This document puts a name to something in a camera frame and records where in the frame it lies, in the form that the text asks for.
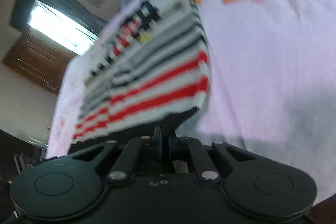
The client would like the striped red black white sweater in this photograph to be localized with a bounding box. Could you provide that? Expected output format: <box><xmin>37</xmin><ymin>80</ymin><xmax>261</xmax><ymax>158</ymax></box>
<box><xmin>71</xmin><ymin>0</ymin><xmax>211</xmax><ymax>146</ymax></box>

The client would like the brown wooden door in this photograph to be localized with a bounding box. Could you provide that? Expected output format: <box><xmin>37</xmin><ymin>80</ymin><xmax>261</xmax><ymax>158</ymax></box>
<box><xmin>2</xmin><ymin>32</ymin><xmax>77</xmax><ymax>94</ymax></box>

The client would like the bright balcony door window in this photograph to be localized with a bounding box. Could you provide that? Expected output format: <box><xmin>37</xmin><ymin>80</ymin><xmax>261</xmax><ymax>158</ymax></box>
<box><xmin>27</xmin><ymin>1</ymin><xmax>98</xmax><ymax>56</ymax></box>

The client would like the pink floral bed sheet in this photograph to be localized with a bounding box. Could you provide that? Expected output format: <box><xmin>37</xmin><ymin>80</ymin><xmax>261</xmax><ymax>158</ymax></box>
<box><xmin>47</xmin><ymin>0</ymin><xmax>335</xmax><ymax>202</ymax></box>

